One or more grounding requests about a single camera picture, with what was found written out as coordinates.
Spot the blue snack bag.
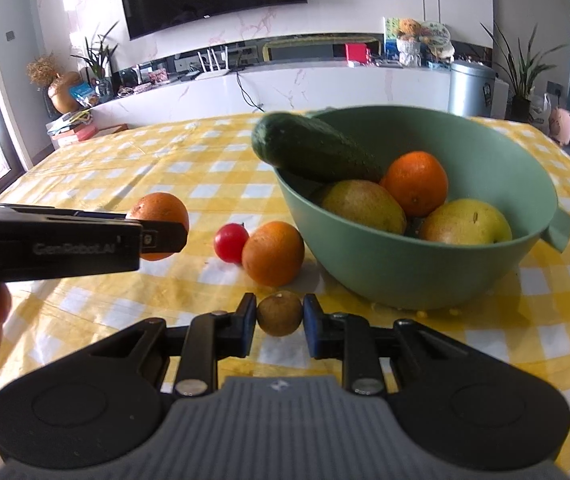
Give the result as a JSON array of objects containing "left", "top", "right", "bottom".
[{"left": 69, "top": 82, "right": 98, "bottom": 106}]

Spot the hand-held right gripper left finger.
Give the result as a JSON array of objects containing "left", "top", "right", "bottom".
[{"left": 82, "top": 292, "right": 257, "bottom": 396}]

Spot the green plant in glass vase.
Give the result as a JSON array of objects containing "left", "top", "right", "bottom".
[{"left": 71, "top": 21, "right": 120, "bottom": 101}]

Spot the white router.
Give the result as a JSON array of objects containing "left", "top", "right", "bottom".
[{"left": 196, "top": 46, "right": 231, "bottom": 80}]

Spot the red cherry tomato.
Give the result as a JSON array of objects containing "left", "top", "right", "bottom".
[{"left": 214, "top": 222, "right": 250, "bottom": 264}]

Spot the white knitted pot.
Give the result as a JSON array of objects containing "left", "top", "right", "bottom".
[{"left": 397, "top": 40, "right": 423, "bottom": 67}]

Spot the dried flower bunch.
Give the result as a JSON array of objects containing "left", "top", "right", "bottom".
[{"left": 26, "top": 54, "right": 58, "bottom": 88}]

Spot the white plastic bag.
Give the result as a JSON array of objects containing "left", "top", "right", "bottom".
[{"left": 530, "top": 92, "right": 551, "bottom": 121}]

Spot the brown teddy bear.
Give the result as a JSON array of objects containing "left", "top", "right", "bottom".
[{"left": 396, "top": 18, "right": 423, "bottom": 43}]

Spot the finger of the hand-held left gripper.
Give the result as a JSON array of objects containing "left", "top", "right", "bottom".
[{"left": 127, "top": 217, "right": 188, "bottom": 257}]

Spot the round hand fan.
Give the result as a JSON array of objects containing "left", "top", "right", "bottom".
[{"left": 422, "top": 22, "right": 453, "bottom": 58}]

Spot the green plastic bowl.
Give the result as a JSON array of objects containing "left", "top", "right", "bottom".
[{"left": 271, "top": 105, "right": 570, "bottom": 311}]

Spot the long-leaf potted plant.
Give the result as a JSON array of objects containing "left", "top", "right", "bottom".
[{"left": 480, "top": 22, "right": 570, "bottom": 123}]

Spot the orange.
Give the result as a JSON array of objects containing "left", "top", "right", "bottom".
[
  {"left": 241, "top": 221, "right": 306, "bottom": 287},
  {"left": 126, "top": 192, "right": 190, "bottom": 262},
  {"left": 379, "top": 151, "right": 449, "bottom": 218}
]

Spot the yellow pear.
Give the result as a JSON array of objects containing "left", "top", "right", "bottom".
[
  {"left": 321, "top": 179, "right": 408, "bottom": 235},
  {"left": 418, "top": 198, "right": 513, "bottom": 245}
]

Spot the black cable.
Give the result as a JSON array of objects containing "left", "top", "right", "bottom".
[{"left": 235, "top": 71, "right": 266, "bottom": 111}]

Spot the stack of books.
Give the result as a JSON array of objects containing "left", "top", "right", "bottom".
[{"left": 47, "top": 110, "right": 98, "bottom": 148}]

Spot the yellow checked tablecloth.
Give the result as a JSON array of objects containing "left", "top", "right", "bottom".
[{"left": 0, "top": 110, "right": 570, "bottom": 461}]

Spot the silver trash can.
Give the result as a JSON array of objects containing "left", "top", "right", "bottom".
[{"left": 448, "top": 60, "right": 497, "bottom": 118}]

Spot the white marble tv cabinet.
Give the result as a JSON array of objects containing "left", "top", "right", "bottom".
[{"left": 47, "top": 35, "right": 511, "bottom": 148}]

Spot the green cucumber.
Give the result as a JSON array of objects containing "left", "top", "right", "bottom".
[{"left": 251, "top": 112, "right": 386, "bottom": 183}]

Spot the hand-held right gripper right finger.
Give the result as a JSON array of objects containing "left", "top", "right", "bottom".
[{"left": 302, "top": 293, "right": 471, "bottom": 395}]

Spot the brown longan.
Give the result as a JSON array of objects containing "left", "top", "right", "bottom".
[{"left": 256, "top": 290, "right": 303, "bottom": 337}]

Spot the gold vase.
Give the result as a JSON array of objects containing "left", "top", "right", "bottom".
[{"left": 47, "top": 71, "right": 83, "bottom": 115}]

